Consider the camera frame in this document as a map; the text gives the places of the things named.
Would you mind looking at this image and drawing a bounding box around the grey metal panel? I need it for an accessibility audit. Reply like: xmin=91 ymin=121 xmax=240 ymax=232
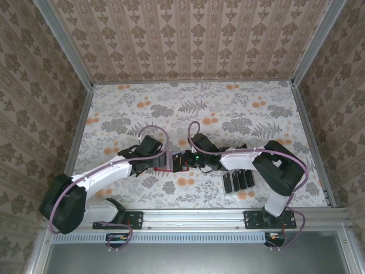
xmin=42 ymin=231 xmax=350 ymax=274

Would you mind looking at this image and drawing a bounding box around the aluminium frame post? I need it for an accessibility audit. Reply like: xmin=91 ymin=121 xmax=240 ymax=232
xmin=32 ymin=0 xmax=95 ymax=90
xmin=291 ymin=0 xmax=348 ymax=86

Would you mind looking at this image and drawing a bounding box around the thin aluminium edge strip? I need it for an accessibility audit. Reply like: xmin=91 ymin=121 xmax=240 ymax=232
xmin=91 ymin=79 xmax=295 ymax=85

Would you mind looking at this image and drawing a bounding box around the aluminium table edge rail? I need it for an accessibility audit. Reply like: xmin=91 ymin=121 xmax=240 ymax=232
xmin=290 ymin=81 xmax=338 ymax=208
xmin=53 ymin=84 xmax=95 ymax=212

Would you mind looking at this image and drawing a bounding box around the clear acrylic card rack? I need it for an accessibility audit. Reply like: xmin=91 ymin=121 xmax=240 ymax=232
xmin=221 ymin=168 xmax=257 ymax=198

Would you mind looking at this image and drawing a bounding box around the floral table sheet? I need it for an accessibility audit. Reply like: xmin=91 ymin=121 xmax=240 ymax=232
xmin=61 ymin=81 xmax=329 ymax=211

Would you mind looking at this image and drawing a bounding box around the red leather card holder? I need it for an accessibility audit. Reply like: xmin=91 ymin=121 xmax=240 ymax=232
xmin=153 ymin=150 xmax=191 ymax=173

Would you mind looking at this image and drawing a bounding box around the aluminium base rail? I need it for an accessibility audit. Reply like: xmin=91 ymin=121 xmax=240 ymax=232
xmin=42 ymin=208 xmax=352 ymax=231

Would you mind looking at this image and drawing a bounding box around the aluminium lower frame profile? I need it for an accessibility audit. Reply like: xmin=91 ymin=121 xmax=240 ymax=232
xmin=338 ymin=229 xmax=359 ymax=274
xmin=25 ymin=228 xmax=54 ymax=274

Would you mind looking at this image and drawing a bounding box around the black controller board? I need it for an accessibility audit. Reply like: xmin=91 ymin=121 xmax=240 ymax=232
xmin=106 ymin=232 xmax=132 ymax=248
xmin=264 ymin=232 xmax=286 ymax=248

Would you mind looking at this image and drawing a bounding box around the grey slotted cable duct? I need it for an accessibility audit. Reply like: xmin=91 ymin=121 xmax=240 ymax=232
xmin=52 ymin=231 xmax=269 ymax=244

